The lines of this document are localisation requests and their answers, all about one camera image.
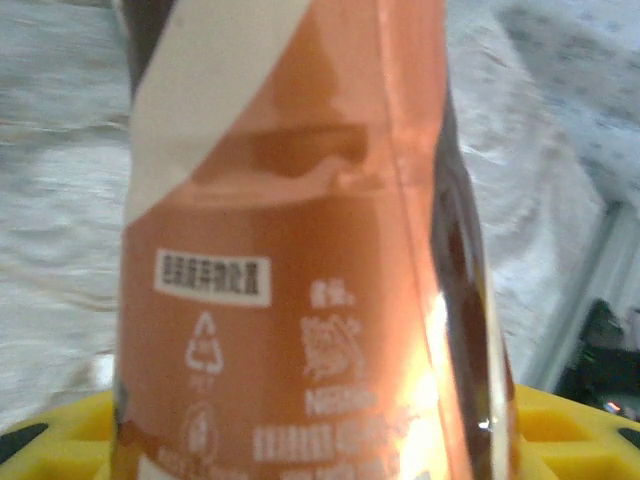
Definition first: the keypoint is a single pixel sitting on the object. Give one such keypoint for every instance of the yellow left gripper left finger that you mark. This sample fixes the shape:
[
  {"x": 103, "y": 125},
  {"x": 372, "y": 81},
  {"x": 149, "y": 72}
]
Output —
[{"x": 55, "y": 445}]

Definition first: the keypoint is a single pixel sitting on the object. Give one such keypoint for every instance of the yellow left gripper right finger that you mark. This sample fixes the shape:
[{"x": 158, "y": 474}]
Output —
[{"x": 575, "y": 440}]

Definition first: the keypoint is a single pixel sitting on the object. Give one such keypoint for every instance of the brown bottle orange label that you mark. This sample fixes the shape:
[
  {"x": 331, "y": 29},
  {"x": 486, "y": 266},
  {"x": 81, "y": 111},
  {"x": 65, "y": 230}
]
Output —
[{"x": 300, "y": 250}]

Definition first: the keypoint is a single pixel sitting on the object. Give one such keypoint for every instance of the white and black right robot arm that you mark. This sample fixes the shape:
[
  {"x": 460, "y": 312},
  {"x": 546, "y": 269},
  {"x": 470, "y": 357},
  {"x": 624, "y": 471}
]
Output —
[{"x": 605, "y": 350}]

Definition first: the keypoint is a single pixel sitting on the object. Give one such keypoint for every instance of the aluminium base beam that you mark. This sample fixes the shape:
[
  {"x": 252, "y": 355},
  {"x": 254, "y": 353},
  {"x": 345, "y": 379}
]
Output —
[{"x": 585, "y": 290}]

